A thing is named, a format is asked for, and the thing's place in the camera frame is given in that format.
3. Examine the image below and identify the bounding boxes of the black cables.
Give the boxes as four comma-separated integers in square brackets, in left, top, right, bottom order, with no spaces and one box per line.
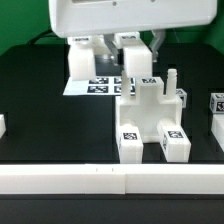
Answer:
[27,29,58,46]

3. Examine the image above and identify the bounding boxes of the white tagged small block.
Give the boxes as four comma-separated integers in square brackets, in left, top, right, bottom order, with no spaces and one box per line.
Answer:
[176,88,187,108]

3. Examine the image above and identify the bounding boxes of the white front rail barrier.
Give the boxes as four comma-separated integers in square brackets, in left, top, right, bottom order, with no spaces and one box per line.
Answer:
[0,164,224,194]

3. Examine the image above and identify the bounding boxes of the white chair seat part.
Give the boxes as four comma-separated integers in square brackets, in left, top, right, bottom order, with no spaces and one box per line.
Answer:
[115,69,182,143]

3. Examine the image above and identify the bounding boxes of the white chair back frame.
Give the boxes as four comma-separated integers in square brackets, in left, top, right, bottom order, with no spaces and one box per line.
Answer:
[67,32,152,81]

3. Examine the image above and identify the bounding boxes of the white part left edge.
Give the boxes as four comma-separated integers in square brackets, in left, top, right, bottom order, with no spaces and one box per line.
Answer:
[0,114,6,139]

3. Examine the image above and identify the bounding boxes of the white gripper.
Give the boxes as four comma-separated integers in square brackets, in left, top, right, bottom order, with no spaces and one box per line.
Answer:
[48,0,218,65]

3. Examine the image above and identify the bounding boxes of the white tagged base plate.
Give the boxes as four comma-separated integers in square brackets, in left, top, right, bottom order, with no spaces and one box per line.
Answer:
[62,76,138,97]

